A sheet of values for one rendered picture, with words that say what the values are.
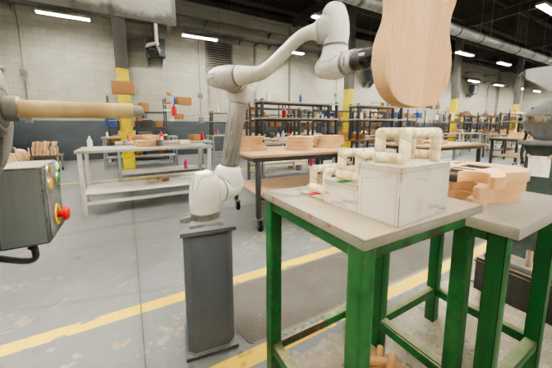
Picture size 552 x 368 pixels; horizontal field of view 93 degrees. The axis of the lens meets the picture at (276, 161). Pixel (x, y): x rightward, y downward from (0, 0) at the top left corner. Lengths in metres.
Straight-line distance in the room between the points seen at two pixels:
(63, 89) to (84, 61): 1.19
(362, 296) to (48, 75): 11.70
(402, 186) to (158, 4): 0.70
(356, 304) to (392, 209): 0.28
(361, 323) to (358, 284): 0.11
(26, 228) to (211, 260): 0.84
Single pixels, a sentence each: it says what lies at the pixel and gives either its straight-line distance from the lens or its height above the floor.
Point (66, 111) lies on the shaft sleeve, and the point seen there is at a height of 1.25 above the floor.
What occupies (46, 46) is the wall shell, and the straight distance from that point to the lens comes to 12.12.
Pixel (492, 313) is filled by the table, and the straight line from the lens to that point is 1.31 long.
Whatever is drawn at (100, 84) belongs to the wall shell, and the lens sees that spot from 11.77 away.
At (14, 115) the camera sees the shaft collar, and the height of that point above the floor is 1.24.
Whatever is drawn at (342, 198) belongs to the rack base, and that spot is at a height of 0.97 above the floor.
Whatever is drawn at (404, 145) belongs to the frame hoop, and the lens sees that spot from 0.83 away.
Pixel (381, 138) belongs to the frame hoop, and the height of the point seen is 1.18.
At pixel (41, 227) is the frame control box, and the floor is 0.97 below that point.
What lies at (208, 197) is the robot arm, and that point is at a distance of 1.41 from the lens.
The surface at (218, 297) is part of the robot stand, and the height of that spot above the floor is 0.31.
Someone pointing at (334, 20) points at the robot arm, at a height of 1.62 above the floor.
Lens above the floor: 1.22
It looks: 8 degrees down
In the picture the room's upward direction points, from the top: straight up
